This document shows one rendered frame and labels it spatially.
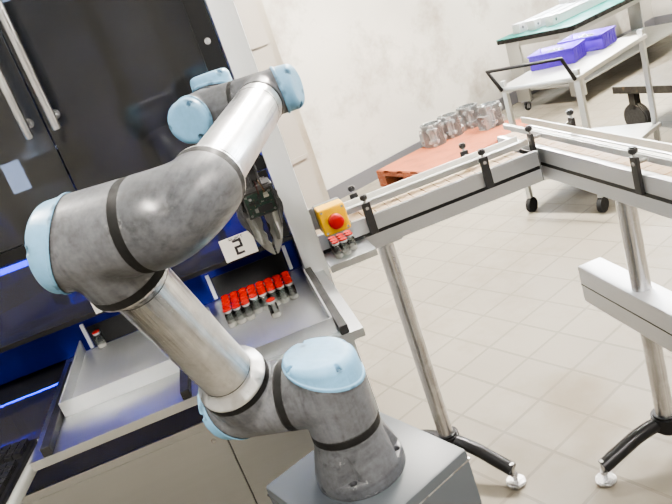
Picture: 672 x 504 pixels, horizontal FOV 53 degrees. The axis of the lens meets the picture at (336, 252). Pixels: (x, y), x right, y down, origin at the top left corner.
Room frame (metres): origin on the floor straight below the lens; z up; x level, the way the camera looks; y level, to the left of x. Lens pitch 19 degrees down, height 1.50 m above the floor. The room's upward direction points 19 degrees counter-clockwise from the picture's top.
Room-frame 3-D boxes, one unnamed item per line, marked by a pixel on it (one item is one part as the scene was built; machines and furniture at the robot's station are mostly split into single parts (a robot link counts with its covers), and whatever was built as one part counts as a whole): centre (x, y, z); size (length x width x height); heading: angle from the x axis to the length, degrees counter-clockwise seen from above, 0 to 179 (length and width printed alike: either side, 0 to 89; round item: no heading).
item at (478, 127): (5.34, -1.20, 0.16); 1.16 x 0.82 x 0.33; 121
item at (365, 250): (1.74, -0.03, 0.87); 0.14 x 0.13 x 0.02; 7
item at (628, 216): (1.60, -0.74, 0.46); 0.09 x 0.09 x 0.77; 7
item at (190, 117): (1.17, 0.13, 1.39); 0.11 x 0.11 x 0.08; 71
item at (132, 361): (1.50, 0.55, 0.90); 0.34 x 0.26 x 0.04; 7
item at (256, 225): (1.26, 0.13, 1.13); 0.06 x 0.03 x 0.09; 7
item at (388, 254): (1.85, -0.14, 0.46); 0.09 x 0.09 x 0.77; 7
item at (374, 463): (0.95, 0.08, 0.84); 0.15 x 0.15 x 0.10
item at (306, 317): (1.43, 0.20, 0.90); 0.34 x 0.26 x 0.04; 6
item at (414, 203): (1.87, -0.29, 0.92); 0.69 x 0.15 x 0.16; 97
